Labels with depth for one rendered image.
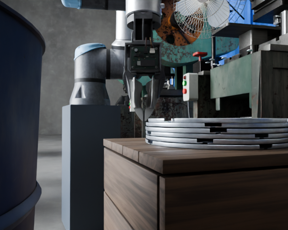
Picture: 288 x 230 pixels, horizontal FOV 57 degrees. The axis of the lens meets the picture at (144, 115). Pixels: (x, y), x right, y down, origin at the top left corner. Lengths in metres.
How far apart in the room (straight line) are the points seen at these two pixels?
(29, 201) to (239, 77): 0.98
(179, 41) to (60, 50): 5.55
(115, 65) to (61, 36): 6.99
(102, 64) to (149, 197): 0.69
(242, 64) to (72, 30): 7.11
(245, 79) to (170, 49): 1.50
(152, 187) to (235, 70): 0.87
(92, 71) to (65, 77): 6.72
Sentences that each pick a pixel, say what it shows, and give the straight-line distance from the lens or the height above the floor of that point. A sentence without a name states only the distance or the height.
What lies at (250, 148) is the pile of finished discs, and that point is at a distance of 0.46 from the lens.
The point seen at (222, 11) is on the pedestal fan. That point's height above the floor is 1.17.
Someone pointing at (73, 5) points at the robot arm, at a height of 0.67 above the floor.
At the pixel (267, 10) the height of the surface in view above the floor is 0.87.
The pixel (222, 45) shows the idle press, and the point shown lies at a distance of 2.73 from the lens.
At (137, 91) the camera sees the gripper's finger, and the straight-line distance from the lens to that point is 0.57.
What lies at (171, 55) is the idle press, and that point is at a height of 0.98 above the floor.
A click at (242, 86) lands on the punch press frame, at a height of 0.53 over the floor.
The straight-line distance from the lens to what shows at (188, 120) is 0.45.
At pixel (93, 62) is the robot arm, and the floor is 0.60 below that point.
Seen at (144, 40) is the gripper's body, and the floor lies 0.55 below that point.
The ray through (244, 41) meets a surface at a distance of 1.25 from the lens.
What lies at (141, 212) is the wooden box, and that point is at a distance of 0.42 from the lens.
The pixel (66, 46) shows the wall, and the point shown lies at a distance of 7.88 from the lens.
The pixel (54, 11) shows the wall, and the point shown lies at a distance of 8.20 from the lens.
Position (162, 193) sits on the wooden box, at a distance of 0.34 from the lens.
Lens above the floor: 0.40
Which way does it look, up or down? 1 degrees up
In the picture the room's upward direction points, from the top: straight up
